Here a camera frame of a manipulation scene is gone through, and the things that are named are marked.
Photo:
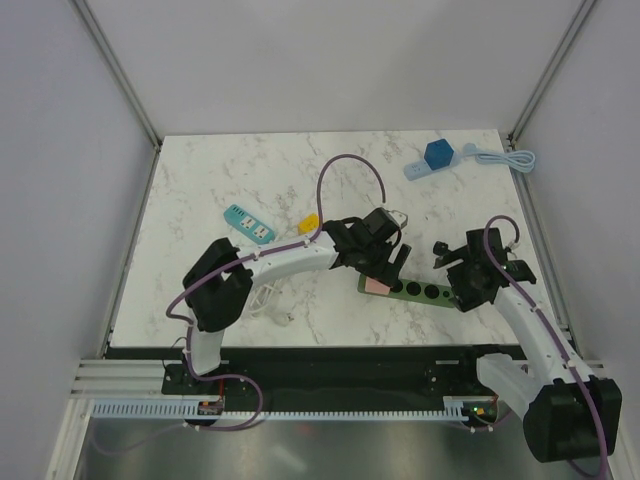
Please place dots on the green power strip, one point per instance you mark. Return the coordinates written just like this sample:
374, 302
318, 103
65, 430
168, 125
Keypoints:
416, 292

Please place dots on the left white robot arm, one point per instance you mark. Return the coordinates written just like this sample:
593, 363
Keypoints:
218, 285

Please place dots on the yellow cube socket plug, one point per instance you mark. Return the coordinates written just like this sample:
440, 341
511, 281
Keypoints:
309, 225

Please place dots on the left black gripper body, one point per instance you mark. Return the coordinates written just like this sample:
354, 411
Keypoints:
375, 253

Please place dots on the pink cube socket plug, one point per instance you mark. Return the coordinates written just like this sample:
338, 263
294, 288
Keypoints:
375, 287

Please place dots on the light blue power strip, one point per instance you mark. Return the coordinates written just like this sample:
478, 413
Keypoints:
420, 169

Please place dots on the white slotted cable duct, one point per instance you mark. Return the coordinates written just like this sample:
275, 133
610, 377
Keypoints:
194, 410

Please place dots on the left aluminium corner post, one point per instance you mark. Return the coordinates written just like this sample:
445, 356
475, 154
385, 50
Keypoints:
118, 74

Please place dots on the aluminium corner post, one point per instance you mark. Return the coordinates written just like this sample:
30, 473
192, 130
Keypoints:
552, 68
118, 74

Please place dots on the aluminium front frame rail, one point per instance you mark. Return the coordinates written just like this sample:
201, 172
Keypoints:
120, 377

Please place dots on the dark blue cube socket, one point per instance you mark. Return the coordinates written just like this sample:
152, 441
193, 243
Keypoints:
438, 154

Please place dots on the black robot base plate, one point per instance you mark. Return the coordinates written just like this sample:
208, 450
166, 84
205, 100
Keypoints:
360, 400

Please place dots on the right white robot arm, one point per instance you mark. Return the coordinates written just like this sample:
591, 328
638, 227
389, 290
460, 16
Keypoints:
567, 411

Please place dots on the teal power strip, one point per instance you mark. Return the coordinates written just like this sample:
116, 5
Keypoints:
248, 225

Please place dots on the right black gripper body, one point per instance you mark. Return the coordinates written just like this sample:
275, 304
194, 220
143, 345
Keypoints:
461, 276

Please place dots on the right aluminium corner post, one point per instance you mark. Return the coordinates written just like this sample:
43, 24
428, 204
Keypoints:
552, 68

